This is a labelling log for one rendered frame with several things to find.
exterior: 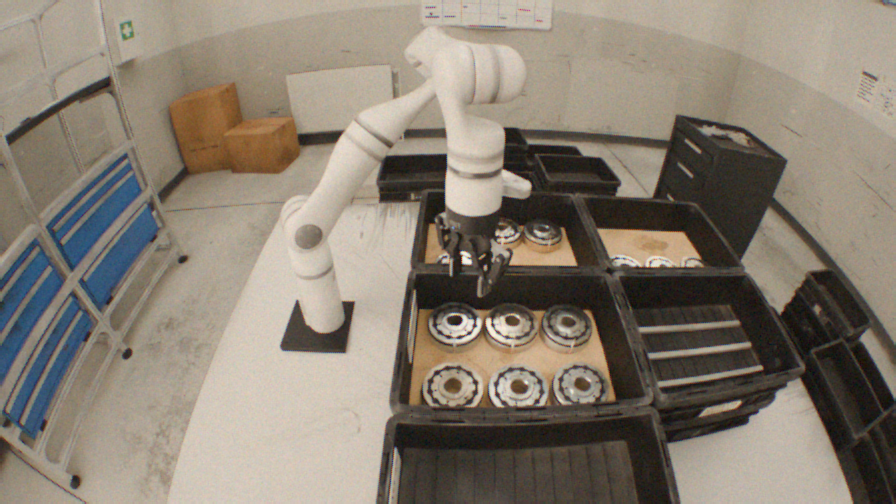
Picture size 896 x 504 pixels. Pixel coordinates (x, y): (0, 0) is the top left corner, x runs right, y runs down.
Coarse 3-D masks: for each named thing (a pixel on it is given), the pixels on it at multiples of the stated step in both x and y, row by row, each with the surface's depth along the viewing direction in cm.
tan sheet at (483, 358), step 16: (592, 320) 72; (416, 336) 70; (592, 336) 69; (416, 352) 67; (432, 352) 67; (464, 352) 67; (480, 352) 67; (496, 352) 67; (528, 352) 67; (544, 352) 67; (592, 352) 66; (416, 368) 64; (432, 368) 64; (480, 368) 64; (496, 368) 64; (544, 368) 64; (416, 384) 62; (416, 400) 59; (608, 400) 58
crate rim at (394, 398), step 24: (408, 288) 66; (408, 312) 62; (624, 312) 61; (648, 384) 49; (408, 408) 48; (432, 408) 48; (456, 408) 48; (480, 408) 48; (504, 408) 48; (528, 408) 48; (552, 408) 48; (576, 408) 47; (600, 408) 47
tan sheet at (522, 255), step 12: (432, 228) 97; (432, 240) 93; (564, 240) 93; (432, 252) 89; (444, 252) 89; (516, 252) 89; (528, 252) 89; (540, 252) 89; (552, 252) 89; (564, 252) 89; (516, 264) 86; (528, 264) 86; (540, 264) 86; (552, 264) 86; (564, 264) 86; (576, 264) 86
